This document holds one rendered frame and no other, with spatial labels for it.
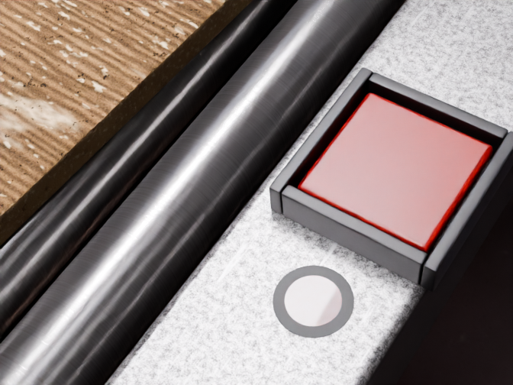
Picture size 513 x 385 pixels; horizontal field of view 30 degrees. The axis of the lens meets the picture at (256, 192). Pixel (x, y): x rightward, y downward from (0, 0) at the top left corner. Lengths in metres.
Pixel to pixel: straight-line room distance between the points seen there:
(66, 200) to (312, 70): 0.13
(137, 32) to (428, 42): 0.14
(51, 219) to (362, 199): 0.13
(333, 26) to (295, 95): 0.04
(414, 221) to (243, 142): 0.09
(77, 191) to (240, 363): 0.11
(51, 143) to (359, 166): 0.13
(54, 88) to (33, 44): 0.03
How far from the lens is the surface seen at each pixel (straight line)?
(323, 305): 0.38
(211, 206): 0.41
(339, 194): 0.39
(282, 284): 0.38
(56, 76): 0.44
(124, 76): 0.43
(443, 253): 0.37
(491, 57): 0.46
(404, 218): 0.38
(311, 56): 0.45
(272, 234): 0.39
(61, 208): 0.42
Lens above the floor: 1.25
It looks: 55 degrees down
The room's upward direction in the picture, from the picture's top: 7 degrees counter-clockwise
